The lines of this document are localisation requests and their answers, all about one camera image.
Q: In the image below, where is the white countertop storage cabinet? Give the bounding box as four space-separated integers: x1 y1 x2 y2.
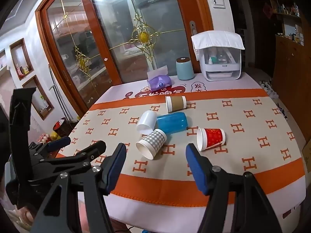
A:
199 46 242 81

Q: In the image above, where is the white folded towel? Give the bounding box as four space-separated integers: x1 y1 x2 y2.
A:
191 30 245 54

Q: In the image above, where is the grey checked paper cup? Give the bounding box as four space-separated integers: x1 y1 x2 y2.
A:
136 129 168 160

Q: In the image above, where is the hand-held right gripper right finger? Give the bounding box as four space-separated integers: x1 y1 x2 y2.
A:
186 143 282 233

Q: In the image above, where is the red door decoration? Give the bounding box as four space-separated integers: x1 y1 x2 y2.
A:
263 3 274 18

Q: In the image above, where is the wooden cabinet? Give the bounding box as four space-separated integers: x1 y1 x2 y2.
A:
272 33 311 140

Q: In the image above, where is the wooden framed wall niche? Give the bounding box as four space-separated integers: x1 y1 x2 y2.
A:
9 38 35 81
22 75 54 121

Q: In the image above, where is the blue plastic cup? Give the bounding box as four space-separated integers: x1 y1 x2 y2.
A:
156 112 188 134

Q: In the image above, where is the orange beige patterned table runner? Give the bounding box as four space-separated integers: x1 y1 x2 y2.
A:
56 88 306 208

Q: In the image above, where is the red patterned paper cup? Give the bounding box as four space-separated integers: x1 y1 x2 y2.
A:
196 127 226 152

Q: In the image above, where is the teal canister with brown lid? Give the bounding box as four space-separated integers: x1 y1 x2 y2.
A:
176 57 195 81

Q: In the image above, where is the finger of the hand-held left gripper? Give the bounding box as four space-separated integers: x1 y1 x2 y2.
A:
70 140 107 167
47 136 72 152

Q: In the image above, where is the wooden framed glass sliding door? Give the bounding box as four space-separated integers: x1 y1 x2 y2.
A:
35 0 215 117

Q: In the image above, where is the brown sleeved paper cup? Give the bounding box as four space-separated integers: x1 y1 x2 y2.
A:
165 96 187 113

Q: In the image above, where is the dark basket with red contents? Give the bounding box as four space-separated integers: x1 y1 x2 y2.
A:
53 117 79 138

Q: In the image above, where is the metal crutch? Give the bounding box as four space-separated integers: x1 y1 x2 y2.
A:
48 64 71 122

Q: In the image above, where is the pile of shoes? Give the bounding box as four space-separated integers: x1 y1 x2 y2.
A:
259 80 288 121

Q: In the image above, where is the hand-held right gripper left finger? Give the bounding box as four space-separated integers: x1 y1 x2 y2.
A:
30 143 127 233

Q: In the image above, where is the pink printed tablecloth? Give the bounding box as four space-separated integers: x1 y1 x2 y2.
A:
87 72 307 225

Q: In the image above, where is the purple tissue box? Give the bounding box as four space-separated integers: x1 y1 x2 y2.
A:
147 66 172 92

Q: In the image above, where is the wooden shelf with bottles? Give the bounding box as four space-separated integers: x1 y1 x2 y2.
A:
268 0 305 46

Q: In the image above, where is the white plastic cup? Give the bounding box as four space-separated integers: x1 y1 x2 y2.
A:
136 110 158 135

